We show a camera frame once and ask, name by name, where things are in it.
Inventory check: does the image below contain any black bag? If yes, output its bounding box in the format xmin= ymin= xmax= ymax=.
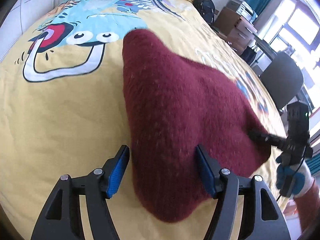
xmin=193 ymin=0 xmax=215 ymax=26

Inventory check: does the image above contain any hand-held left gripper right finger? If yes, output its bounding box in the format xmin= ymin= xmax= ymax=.
xmin=195 ymin=144 xmax=292 ymax=240

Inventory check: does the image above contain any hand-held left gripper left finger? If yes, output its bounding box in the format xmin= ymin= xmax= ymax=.
xmin=30 ymin=145 xmax=130 ymax=240

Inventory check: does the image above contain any yellow printed blanket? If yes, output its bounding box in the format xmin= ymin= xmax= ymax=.
xmin=0 ymin=0 xmax=290 ymax=240

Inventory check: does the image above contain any stack of papers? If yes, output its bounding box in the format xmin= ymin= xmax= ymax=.
xmin=226 ymin=0 xmax=258 ymax=22

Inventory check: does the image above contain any maroon knit sweater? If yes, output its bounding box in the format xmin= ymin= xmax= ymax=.
xmin=122 ymin=29 xmax=273 ymax=223

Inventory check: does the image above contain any person's right forearm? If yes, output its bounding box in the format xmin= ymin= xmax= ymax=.
xmin=292 ymin=177 xmax=320 ymax=233

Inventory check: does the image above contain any person's right hand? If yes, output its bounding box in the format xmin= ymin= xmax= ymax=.
xmin=276 ymin=154 xmax=315 ymax=201

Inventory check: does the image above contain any window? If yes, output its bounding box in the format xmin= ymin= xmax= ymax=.
xmin=269 ymin=4 xmax=320 ymax=107

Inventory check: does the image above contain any dark office chair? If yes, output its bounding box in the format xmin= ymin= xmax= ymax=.
xmin=259 ymin=52 xmax=304 ymax=112

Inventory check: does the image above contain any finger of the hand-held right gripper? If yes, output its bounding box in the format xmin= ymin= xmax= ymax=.
xmin=249 ymin=129 xmax=288 ymax=148

